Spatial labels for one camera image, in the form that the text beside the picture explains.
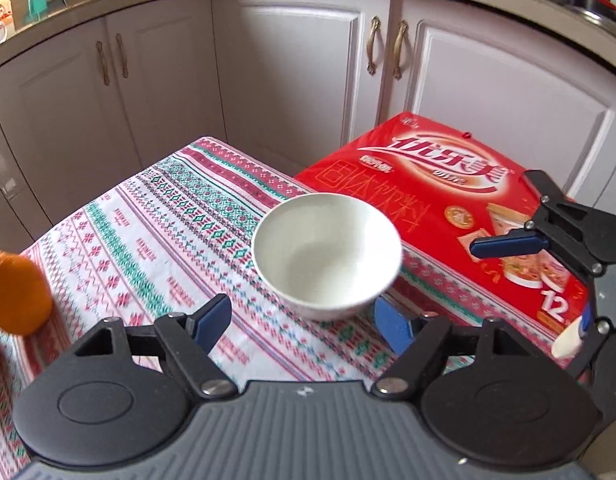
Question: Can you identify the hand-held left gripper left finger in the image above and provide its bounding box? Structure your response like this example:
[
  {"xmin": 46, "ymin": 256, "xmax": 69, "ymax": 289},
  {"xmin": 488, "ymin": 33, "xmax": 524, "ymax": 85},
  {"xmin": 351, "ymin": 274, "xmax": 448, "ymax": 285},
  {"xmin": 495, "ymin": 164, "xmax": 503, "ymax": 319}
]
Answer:
[{"xmin": 74, "ymin": 294, "xmax": 238, "ymax": 401}]

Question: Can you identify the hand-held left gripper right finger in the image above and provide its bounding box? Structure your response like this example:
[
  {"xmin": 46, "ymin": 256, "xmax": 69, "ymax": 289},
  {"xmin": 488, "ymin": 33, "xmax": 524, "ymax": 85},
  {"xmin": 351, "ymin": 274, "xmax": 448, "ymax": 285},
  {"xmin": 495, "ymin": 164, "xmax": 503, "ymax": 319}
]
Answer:
[{"xmin": 372, "ymin": 296, "xmax": 531, "ymax": 396}]

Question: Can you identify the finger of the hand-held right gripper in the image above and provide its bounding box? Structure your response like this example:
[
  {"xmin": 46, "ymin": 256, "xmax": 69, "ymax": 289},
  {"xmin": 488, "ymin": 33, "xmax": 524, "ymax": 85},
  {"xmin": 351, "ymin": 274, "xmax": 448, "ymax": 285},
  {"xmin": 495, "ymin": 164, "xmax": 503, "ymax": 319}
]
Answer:
[
  {"xmin": 552, "ymin": 305, "xmax": 614, "ymax": 386},
  {"xmin": 469, "ymin": 170, "xmax": 604, "ymax": 277}
]

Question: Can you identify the white bowl with pink flowers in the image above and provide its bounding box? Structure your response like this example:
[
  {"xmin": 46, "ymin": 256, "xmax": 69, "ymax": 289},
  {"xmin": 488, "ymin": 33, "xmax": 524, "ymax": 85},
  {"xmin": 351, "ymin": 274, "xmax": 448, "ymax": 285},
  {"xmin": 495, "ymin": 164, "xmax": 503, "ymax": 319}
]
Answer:
[{"xmin": 252, "ymin": 192, "xmax": 403, "ymax": 322}]

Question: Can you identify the patterned red green tablecloth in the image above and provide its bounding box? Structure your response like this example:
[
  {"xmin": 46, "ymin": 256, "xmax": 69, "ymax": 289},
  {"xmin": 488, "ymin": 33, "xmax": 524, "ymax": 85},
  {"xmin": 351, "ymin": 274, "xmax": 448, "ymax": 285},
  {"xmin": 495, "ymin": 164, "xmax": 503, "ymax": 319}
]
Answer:
[{"xmin": 0, "ymin": 135, "xmax": 489, "ymax": 466}]

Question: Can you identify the red cardboard box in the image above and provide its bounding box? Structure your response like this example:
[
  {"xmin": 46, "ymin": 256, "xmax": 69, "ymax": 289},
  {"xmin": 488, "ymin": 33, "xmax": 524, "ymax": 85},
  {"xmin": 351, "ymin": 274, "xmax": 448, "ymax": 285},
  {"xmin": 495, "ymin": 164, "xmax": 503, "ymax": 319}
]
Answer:
[{"xmin": 292, "ymin": 111, "xmax": 596, "ymax": 386}]

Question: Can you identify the white cabinet door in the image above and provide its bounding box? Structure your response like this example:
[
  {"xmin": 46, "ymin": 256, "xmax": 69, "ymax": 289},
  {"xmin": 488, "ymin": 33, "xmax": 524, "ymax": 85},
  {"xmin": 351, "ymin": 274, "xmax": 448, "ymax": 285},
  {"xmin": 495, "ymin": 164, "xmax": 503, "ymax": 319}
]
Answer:
[
  {"xmin": 210, "ymin": 0, "xmax": 394, "ymax": 173},
  {"xmin": 373, "ymin": 0, "xmax": 616, "ymax": 223},
  {"xmin": 105, "ymin": 0, "xmax": 230, "ymax": 173},
  {"xmin": 0, "ymin": 15, "xmax": 145, "ymax": 233}
]

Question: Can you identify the tall bumpy orange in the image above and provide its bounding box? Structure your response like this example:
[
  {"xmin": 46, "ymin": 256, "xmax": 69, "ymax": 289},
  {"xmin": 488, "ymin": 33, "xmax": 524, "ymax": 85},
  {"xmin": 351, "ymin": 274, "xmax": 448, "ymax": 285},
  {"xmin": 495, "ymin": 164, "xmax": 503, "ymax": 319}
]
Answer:
[{"xmin": 0, "ymin": 250, "xmax": 54, "ymax": 336}]

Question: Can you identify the steel pot with red lid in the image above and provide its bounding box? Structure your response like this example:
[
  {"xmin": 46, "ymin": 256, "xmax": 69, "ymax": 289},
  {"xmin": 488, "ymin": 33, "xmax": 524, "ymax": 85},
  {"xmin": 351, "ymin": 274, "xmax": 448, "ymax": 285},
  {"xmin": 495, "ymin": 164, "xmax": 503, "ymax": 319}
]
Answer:
[{"xmin": 562, "ymin": 0, "xmax": 616, "ymax": 29}]

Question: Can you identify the brass cabinet handle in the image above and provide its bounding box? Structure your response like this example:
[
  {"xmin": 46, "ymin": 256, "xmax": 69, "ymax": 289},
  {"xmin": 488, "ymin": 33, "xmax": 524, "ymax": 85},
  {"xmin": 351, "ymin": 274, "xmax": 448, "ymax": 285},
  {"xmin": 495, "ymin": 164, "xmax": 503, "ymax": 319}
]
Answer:
[
  {"xmin": 95, "ymin": 40, "xmax": 111, "ymax": 86},
  {"xmin": 366, "ymin": 16, "xmax": 381, "ymax": 75},
  {"xmin": 114, "ymin": 33, "xmax": 129, "ymax": 79},
  {"xmin": 391, "ymin": 20, "xmax": 409, "ymax": 80}
]

